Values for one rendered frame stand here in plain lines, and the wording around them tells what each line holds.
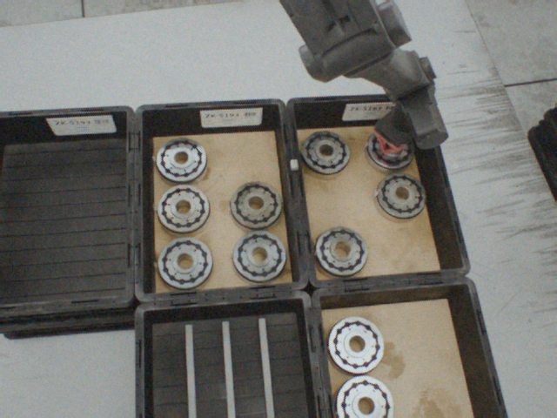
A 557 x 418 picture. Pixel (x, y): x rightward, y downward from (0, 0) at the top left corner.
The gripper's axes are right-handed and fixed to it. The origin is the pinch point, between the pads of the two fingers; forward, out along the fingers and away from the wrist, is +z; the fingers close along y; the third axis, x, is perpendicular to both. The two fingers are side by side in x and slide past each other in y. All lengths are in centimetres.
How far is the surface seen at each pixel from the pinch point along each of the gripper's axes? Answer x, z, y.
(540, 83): -2, 87, 129
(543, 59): 4, 87, 141
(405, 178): -7.1, 1.3, -3.4
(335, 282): -13.6, -5.8, -32.6
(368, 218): -7.6, 4.2, -14.4
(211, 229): 11.9, 4.0, -40.1
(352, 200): -2.6, 4.1, -14.1
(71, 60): 75, 16, -34
